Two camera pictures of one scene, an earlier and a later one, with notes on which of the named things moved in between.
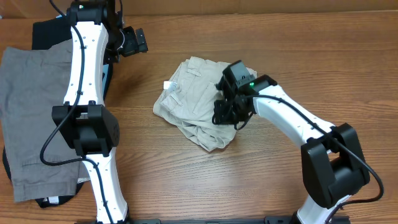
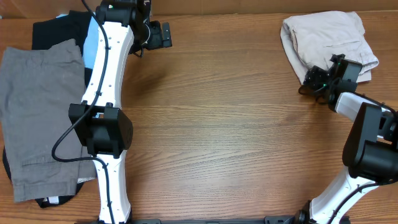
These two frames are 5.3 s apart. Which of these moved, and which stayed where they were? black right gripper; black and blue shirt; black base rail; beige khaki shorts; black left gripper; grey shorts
Moved: beige khaki shorts; black left gripper; black right gripper
Stayed: grey shorts; black base rail; black and blue shirt
